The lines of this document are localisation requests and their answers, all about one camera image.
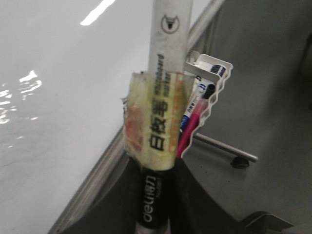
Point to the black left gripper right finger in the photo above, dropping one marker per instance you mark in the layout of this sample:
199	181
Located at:
194	211

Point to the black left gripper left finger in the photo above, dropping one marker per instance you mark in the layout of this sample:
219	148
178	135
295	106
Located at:
116	212

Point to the white black whiteboard marker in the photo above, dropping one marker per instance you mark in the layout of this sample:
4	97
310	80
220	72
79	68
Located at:
154	107

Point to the blue capped whiteboard marker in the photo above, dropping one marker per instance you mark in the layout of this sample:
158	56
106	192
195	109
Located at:
187	114

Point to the white glossy whiteboard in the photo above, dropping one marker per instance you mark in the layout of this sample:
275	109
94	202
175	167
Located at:
65	65

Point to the black caster wheel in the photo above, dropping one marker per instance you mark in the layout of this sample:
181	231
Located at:
240	163

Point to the grey metal stand leg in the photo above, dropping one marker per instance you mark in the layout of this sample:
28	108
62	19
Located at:
225	147

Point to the pink marker in tray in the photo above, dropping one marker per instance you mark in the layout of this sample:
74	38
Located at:
192	124

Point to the black capped marker upper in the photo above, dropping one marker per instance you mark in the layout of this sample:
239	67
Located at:
209	90

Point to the white plastic marker tray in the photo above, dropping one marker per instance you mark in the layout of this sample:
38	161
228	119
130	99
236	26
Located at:
215	71

